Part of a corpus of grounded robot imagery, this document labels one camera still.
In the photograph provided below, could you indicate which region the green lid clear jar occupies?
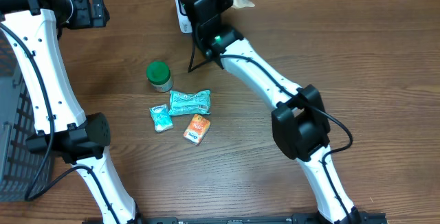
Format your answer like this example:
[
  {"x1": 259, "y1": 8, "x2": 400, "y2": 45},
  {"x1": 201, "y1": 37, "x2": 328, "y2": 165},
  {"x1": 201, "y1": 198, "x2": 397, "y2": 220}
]
[{"x1": 146, "y1": 61, "x2": 173, "y2": 93}]

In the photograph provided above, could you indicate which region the teal snack packet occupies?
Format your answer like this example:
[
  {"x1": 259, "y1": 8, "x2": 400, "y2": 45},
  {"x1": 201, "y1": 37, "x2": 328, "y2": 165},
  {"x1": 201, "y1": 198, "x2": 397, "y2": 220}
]
[{"x1": 169, "y1": 90, "x2": 211, "y2": 116}]

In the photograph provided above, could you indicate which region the small teal tissue pack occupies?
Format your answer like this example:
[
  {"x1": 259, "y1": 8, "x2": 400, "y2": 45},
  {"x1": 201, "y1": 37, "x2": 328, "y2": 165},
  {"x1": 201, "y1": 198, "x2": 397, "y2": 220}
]
[{"x1": 150, "y1": 104, "x2": 174, "y2": 133}]

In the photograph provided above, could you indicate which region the small orange snack packet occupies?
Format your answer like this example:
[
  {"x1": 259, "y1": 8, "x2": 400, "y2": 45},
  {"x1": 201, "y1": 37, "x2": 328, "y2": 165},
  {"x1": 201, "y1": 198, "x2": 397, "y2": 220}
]
[{"x1": 183, "y1": 114, "x2": 211, "y2": 146}]

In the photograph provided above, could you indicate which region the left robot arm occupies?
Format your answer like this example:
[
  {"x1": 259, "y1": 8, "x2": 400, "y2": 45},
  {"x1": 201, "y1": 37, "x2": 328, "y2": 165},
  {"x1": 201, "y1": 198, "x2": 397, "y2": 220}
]
[{"x1": 1, "y1": 0, "x2": 142, "y2": 223}]

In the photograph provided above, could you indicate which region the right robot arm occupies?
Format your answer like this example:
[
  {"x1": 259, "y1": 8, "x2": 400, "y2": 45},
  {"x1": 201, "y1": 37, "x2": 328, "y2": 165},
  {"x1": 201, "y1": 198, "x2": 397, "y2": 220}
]
[{"x1": 176, "y1": 0, "x2": 362, "y2": 223}]

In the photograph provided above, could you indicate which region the white barcode scanner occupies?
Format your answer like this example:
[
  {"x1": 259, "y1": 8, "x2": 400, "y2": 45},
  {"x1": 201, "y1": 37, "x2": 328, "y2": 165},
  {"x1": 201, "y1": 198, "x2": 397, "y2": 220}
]
[{"x1": 175, "y1": 0, "x2": 193, "y2": 34}]

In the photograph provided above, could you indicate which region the grey plastic mesh basket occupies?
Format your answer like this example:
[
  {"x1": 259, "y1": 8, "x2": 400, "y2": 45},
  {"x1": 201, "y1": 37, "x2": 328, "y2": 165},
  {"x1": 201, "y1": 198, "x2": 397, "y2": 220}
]
[{"x1": 1, "y1": 34, "x2": 43, "y2": 202}]

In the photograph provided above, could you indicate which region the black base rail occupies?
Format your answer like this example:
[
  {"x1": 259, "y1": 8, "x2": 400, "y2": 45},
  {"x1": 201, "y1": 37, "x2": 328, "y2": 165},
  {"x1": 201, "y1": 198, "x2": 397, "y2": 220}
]
[{"x1": 82, "y1": 212, "x2": 388, "y2": 224}]

